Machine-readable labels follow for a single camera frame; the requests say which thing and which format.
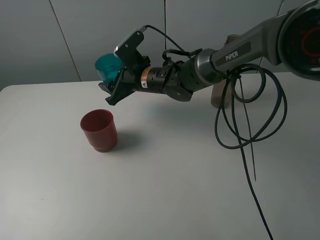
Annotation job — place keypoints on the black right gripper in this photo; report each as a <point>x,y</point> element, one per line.
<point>137,75</point>

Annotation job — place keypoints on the teal translucent plastic cup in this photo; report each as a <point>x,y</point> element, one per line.
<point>107,67</point>

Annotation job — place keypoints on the brown translucent plastic bottle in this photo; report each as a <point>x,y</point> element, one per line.
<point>217,89</point>

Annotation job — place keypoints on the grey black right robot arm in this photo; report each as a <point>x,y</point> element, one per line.
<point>291,39</point>

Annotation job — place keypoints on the red plastic cup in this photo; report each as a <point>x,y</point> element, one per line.
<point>100,130</point>

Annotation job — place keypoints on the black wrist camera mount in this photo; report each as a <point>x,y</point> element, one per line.
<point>127,51</point>

